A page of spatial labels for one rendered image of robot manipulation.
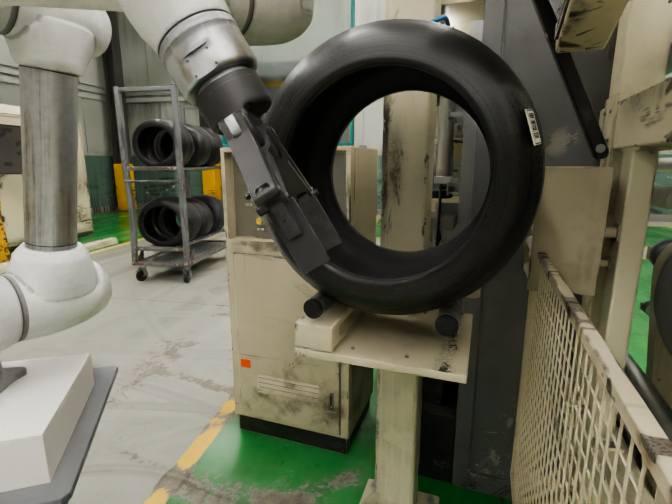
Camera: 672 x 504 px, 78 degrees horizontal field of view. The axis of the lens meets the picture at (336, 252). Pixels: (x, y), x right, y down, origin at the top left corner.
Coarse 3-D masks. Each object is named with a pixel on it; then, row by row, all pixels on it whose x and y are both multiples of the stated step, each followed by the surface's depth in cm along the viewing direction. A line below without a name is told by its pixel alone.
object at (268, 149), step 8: (264, 128) 43; (264, 136) 43; (272, 136) 44; (272, 144) 43; (264, 152) 41; (272, 152) 42; (272, 160) 41; (272, 168) 40; (280, 176) 40; (280, 184) 38; (288, 200) 38; (256, 208) 38; (264, 208) 38
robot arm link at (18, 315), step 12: (0, 276) 87; (0, 288) 84; (12, 288) 86; (0, 300) 83; (12, 300) 85; (0, 312) 82; (12, 312) 84; (0, 324) 83; (12, 324) 85; (0, 336) 83; (12, 336) 85; (0, 348) 84
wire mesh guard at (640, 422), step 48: (528, 336) 110; (576, 336) 58; (528, 384) 103; (576, 384) 57; (624, 384) 40; (528, 432) 96; (576, 432) 55; (528, 480) 93; (576, 480) 53; (624, 480) 37
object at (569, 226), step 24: (552, 168) 94; (576, 168) 93; (600, 168) 91; (552, 192) 95; (576, 192) 94; (600, 192) 92; (552, 216) 96; (576, 216) 95; (600, 216) 93; (528, 240) 112; (552, 240) 97; (576, 240) 96; (600, 240) 94; (528, 264) 114; (576, 264) 97; (528, 288) 101; (576, 288) 98
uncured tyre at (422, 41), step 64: (320, 64) 77; (384, 64) 74; (448, 64) 69; (320, 128) 106; (512, 128) 68; (320, 192) 110; (512, 192) 70; (384, 256) 108; (448, 256) 102; (512, 256) 77
